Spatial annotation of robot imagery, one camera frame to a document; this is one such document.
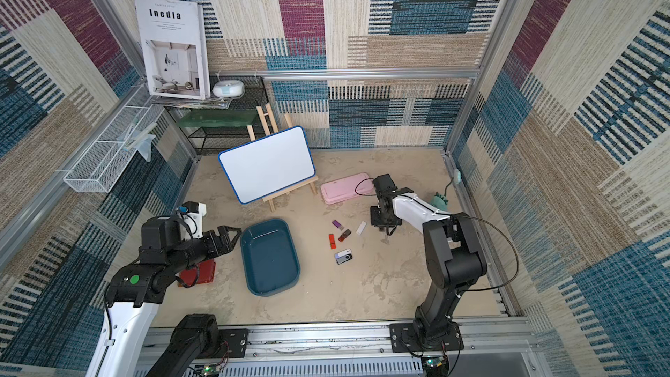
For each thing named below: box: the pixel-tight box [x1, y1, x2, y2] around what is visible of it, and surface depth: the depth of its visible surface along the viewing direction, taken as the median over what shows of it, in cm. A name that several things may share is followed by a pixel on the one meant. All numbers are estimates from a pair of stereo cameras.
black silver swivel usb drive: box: [335, 249, 354, 265], surface depth 91 cm
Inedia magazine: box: [135, 0, 212, 101], surface depth 79 cm
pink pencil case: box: [321, 172, 374, 206], surface depth 106 cm
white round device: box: [211, 79, 246, 98], surface depth 89 cm
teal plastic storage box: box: [240, 218, 301, 296], surface depth 90 cm
